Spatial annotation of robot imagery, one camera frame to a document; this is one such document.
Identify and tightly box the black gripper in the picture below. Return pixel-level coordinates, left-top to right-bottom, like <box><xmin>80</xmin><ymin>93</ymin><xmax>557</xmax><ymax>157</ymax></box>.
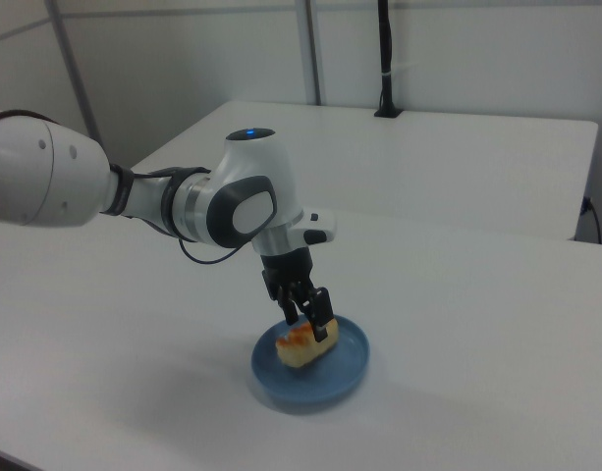
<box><xmin>258</xmin><ymin>246</ymin><xmax>334</xmax><ymax>344</ymax></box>

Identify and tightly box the toy bread with orange crust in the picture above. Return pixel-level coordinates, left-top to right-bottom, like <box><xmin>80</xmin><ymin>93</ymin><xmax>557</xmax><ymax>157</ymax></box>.
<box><xmin>274</xmin><ymin>318</ymin><xmax>341</xmax><ymax>368</ymax></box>

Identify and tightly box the blue round plate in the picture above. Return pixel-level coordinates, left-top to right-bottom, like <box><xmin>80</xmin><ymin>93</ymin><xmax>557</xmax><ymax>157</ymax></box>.
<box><xmin>250</xmin><ymin>311</ymin><xmax>372</xmax><ymax>408</ymax></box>

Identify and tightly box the white side table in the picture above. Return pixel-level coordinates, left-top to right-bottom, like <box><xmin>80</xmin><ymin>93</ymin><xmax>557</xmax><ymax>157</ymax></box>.
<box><xmin>128</xmin><ymin>100</ymin><xmax>600</xmax><ymax>241</ymax></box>

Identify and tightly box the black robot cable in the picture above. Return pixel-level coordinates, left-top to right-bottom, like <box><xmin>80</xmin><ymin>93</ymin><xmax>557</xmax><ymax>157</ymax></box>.
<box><xmin>176</xmin><ymin>237</ymin><xmax>246</xmax><ymax>267</ymax></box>

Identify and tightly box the grey partition frame post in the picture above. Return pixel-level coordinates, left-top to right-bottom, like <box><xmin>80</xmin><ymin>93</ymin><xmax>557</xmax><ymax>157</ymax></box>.
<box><xmin>297</xmin><ymin>0</ymin><xmax>327</xmax><ymax>106</ymax></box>
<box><xmin>44</xmin><ymin>0</ymin><xmax>105</xmax><ymax>148</ymax></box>

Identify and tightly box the black camera pole with base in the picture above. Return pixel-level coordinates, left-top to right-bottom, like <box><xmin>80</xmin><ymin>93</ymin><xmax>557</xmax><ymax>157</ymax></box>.
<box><xmin>373</xmin><ymin>0</ymin><xmax>405</xmax><ymax>119</ymax></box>

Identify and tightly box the black wall cable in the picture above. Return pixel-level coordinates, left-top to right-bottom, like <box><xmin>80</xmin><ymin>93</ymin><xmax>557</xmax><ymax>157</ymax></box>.
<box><xmin>581</xmin><ymin>195</ymin><xmax>602</xmax><ymax>244</ymax></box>

